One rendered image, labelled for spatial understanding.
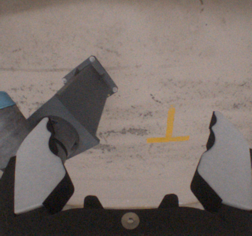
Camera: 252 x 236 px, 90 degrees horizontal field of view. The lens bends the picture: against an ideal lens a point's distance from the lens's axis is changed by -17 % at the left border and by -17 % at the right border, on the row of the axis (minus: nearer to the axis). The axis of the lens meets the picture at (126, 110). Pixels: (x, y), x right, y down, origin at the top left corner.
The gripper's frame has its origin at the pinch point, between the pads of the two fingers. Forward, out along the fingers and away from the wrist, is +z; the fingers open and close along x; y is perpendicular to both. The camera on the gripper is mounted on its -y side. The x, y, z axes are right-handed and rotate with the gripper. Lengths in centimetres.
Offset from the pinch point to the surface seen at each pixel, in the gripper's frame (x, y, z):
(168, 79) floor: 27, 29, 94
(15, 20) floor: -81, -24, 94
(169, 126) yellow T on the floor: 32, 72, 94
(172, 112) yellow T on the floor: 33, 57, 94
